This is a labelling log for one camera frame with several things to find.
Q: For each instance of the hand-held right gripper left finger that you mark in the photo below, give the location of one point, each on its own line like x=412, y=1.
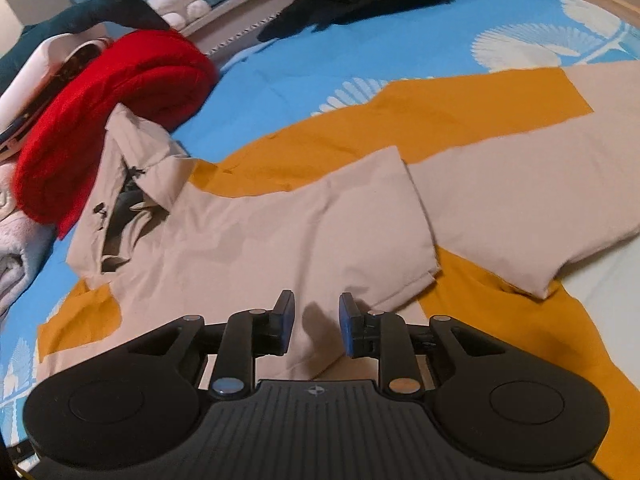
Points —
x=287, y=321

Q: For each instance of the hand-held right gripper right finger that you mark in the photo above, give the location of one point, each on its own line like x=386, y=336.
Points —
x=345, y=325

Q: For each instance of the beige and yellow shirt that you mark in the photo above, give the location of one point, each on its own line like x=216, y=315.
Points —
x=280, y=230

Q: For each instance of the blue bed sheet white print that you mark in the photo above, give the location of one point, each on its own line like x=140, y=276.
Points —
x=285, y=72

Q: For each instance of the red folded blanket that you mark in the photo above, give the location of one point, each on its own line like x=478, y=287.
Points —
x=115, y=105

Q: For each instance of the white folded blanket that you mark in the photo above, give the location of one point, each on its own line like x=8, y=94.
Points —
x=17, y=255

